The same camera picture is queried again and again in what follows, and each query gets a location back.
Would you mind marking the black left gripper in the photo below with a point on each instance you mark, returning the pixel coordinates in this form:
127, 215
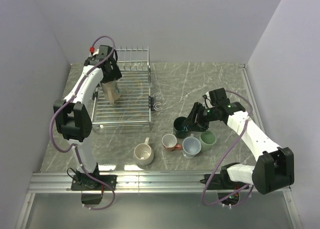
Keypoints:
115, 74

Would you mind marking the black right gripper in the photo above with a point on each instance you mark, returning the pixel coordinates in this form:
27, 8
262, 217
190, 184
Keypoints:
197, 108

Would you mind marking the dark green mug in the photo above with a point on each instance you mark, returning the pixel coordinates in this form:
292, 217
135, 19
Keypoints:
180, 131

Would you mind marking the beige dragon pattern mug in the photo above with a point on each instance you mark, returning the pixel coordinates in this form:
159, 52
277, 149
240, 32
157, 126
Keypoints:
111, 91

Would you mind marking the silver wire dish rack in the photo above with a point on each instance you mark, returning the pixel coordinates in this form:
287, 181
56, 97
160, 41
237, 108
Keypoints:
137, 100

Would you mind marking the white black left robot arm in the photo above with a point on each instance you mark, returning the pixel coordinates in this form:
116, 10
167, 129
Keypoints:
72, 119

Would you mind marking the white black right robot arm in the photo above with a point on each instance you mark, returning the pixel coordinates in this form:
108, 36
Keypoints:
274, 168

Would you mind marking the light green mug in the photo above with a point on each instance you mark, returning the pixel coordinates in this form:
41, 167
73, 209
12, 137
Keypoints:
207, 140

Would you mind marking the light blue mug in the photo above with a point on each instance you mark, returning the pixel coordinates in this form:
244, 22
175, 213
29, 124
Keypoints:
191, 146

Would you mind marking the pink white mug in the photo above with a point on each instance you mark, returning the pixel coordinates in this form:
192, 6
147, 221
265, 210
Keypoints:
170, 143

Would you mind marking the beige speckled round mug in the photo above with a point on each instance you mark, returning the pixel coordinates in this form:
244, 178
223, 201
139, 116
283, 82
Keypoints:
143, 153

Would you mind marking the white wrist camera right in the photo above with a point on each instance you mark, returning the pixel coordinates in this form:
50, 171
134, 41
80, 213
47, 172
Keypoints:
217, 97

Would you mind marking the aluminium side rail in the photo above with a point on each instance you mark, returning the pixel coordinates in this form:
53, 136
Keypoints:
251, 98

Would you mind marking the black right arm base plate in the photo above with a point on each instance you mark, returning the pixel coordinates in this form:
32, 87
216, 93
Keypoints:
217, 182

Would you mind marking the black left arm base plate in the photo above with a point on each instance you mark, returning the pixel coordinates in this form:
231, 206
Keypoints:
107, 182

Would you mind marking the aluminium mounting rail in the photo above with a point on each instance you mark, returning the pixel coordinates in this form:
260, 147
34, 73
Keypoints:
126, 182

